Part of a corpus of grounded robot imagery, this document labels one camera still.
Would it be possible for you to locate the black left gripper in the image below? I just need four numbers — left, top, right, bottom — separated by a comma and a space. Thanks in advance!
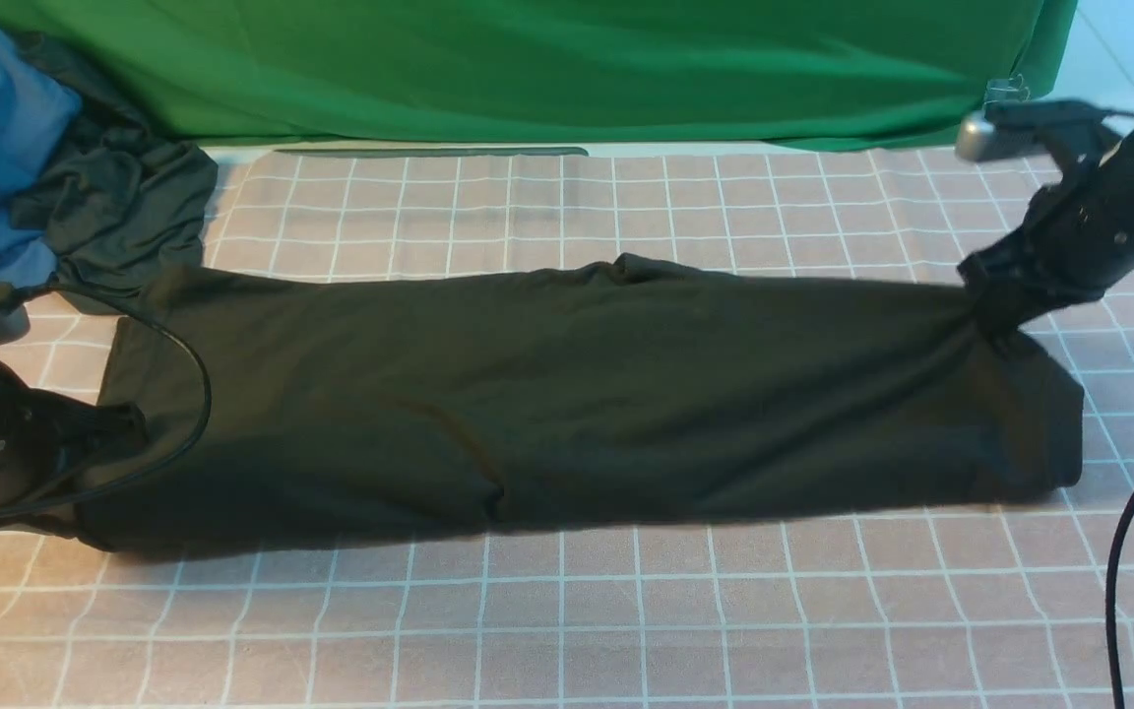
0, 363, 149, 538

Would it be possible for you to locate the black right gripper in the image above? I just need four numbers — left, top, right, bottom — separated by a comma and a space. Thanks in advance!
958, 147, 1134, 340

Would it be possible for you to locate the dark gray long-sleeve shirt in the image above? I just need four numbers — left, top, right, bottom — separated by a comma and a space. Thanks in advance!
75, 254, 1084, 552

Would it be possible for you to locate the gray right robot arm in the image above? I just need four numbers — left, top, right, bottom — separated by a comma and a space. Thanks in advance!
955, 99, 1134, 338

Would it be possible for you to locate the metal binder clip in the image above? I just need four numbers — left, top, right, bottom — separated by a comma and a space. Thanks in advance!
981, 73, 1032, 109

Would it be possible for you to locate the dark green crumpled garment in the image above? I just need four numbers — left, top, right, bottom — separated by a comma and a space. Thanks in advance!
9, 32, 218, 315

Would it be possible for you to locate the pink checkered tablecloth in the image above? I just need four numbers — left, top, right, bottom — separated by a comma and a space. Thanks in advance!
0, 150, 1134, 708

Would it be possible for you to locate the green backdrop cloth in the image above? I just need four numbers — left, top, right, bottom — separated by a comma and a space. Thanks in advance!
0, 1, 1077, 152

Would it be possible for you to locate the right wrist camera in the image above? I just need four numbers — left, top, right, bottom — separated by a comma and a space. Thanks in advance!
954, 99, 1122, 164

